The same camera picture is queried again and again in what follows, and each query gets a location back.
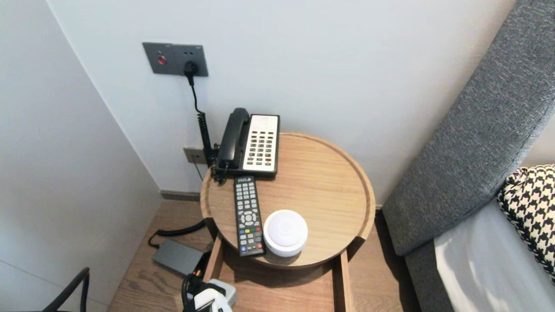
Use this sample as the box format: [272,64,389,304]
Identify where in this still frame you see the black remote control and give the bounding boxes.
[234,175,266,257]

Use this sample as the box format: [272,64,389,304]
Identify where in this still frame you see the white round lidded box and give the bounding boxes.
[263,210,309,258]

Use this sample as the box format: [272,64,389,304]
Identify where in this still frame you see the curved front wooden drawer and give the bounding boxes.
[202,234,354,312]

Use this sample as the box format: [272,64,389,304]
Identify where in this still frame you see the black and white desk telephone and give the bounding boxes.
[215,114,281,177]

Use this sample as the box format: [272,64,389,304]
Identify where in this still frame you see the black telephone handset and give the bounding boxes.
[217,108,251,169]

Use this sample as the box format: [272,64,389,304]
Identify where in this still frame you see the round wooden side table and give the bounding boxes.
[200,132,376,270]

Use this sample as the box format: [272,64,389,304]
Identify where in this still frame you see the grey skirting board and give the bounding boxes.
[160,190,202,202]

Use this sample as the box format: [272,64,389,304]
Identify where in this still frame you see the black power plug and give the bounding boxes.
[183,61,199,85]

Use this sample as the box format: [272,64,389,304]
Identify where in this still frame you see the grey power adapter brick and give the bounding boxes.
[152,239,204,278]

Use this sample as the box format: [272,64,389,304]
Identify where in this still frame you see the white left wrist end plate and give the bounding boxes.
[194,289,232,312]

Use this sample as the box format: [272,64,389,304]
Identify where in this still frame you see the grey upholstered headboard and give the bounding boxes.
[382,0,555,256]

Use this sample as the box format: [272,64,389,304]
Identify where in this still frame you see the black white houndstooth pillow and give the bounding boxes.
[496,165,555,284]

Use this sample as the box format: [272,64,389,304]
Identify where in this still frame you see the black coiled handset cord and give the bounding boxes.
[211,160,230,185]

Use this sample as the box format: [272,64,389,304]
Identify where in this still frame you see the black coiled power cable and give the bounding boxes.
[148,76,215,250]

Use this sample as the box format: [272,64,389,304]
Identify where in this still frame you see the beige wall phone socket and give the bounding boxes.
[184,146,209,164]

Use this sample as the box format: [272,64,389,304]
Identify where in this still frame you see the black adapter output cable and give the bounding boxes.
[193,250,213,278]

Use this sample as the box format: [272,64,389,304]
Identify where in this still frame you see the grey wall power socket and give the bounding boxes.
[173,44,209,77]

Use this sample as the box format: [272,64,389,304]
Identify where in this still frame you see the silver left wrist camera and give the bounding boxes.
[210,279,237,306]

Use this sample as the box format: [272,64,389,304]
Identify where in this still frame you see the grey switch plate red button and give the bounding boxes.
[143,42,175,75]

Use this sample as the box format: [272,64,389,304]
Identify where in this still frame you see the grey fabric bed frame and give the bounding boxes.
[403,240,454,312]

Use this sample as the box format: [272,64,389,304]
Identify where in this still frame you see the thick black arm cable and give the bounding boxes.
[42,267,90,312]

